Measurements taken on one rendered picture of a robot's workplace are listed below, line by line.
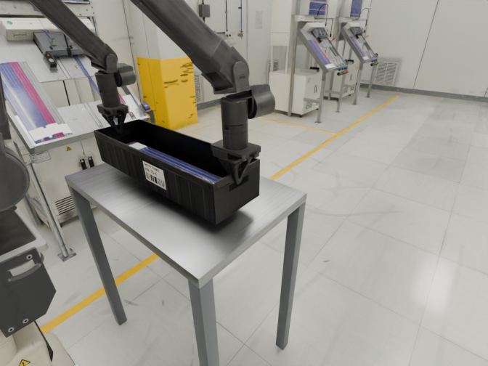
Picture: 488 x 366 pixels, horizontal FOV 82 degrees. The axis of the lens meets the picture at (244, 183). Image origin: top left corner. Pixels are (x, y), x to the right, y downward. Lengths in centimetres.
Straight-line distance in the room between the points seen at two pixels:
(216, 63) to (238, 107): 9
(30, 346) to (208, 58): 71
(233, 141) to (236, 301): 111
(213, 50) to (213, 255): 43
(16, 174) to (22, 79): 159
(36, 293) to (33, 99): 137
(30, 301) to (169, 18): 59
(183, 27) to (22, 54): 167
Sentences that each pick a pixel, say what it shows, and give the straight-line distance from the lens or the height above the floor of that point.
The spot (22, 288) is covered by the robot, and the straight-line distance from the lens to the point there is 70.
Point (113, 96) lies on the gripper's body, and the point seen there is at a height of 105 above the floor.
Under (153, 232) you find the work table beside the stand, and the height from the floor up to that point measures 80.
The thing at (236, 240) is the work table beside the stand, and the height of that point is 80.
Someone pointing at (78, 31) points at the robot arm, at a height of 124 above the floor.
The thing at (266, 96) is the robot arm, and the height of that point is 112.
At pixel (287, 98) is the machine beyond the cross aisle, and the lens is 462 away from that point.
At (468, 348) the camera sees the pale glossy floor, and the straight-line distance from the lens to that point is 177.
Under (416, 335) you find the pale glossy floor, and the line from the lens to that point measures 169.
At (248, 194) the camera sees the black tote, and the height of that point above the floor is 87.
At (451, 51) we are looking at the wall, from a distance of 702.
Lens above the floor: 126
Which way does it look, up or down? 29 degrees down
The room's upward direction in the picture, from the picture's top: straight up
